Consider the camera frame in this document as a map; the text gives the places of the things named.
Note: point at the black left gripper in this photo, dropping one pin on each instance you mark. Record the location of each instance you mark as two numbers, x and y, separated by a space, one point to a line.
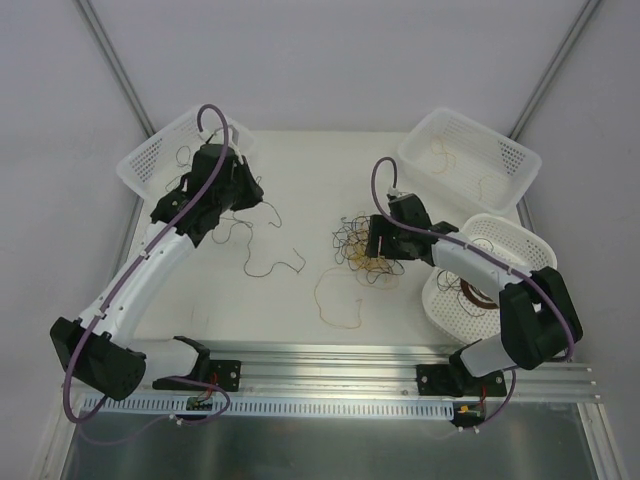
248 185

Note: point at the white basket far left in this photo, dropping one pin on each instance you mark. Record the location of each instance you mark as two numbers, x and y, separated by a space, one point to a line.
162 164

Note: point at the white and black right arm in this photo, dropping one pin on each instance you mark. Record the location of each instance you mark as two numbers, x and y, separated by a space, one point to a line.
538 322

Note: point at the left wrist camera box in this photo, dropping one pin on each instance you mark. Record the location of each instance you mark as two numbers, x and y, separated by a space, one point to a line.
240 140

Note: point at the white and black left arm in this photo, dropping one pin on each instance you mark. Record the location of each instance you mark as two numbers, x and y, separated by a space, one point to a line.
97 348

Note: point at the white basket near right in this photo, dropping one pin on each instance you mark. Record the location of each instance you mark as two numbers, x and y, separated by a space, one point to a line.
461 311

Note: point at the white basket far right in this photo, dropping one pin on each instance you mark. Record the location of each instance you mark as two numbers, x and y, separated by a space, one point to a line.
476 167

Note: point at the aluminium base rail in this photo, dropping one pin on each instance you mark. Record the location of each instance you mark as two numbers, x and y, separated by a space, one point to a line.
382 372

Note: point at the white slotted cable duct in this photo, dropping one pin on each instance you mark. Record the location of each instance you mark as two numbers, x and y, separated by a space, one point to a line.
284 407

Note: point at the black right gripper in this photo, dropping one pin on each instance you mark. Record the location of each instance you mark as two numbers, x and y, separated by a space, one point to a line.
379 237

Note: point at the white basket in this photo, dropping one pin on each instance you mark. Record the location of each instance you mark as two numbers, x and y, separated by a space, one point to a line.
461 311
476 167
162 164

